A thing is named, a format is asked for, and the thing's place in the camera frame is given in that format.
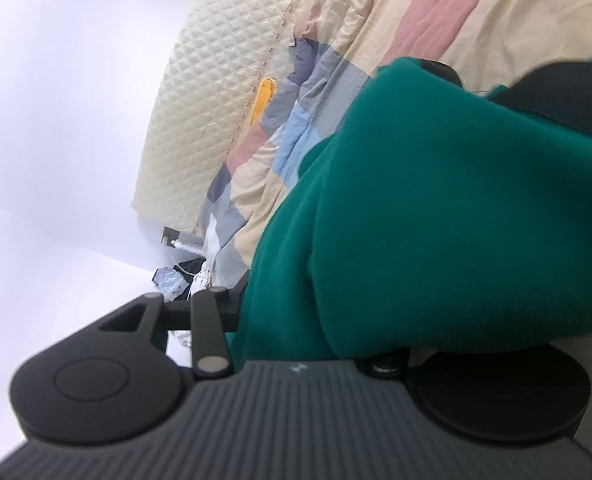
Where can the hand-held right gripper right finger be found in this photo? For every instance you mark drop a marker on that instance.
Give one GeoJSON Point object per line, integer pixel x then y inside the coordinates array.
{"type": "Point", "coordinates": [385, 364]}

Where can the white spray bottle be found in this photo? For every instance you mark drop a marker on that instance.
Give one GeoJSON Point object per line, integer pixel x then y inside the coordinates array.
{"type": "Point", "coordinates": [188, 247]}

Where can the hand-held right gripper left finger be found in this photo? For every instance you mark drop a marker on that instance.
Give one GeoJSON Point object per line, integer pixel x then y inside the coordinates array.
{"type": "Point", "coordinates": [208, 330]}

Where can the white clothes pile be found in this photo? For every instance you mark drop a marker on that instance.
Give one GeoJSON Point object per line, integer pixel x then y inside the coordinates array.
{"type": "Point", "coordinates": [201, 275]}

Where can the clear plastic bag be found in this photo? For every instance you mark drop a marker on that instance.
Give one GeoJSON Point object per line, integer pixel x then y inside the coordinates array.
{"type": "Point", "coordinates": [168, 281]}

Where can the green hoodie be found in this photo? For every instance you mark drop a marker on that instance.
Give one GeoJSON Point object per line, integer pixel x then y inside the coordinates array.
{"type": "Point", "coordinates": [426, 210]}

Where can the patchwork quilt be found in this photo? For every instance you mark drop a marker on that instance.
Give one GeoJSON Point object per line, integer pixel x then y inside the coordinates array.
{"type": "Point", "coordinates": [426, 10]}

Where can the black clothes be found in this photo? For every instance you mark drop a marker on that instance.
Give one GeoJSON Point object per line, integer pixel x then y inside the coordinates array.
{"type": "Point", "coordinates": [188, 267]}

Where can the yellow object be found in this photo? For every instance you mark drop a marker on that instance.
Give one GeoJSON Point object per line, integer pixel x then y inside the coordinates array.
{"type": "Point", "coordinates": [262, 100]}

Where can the quilted cream headboard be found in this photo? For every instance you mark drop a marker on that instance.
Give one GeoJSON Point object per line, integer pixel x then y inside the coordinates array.
{"type": "Point", "coordinates": [200, 110]}

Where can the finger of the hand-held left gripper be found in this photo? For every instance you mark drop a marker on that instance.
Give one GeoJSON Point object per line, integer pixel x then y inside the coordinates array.
{"type": "Point", "coordinates": [443, 71]}

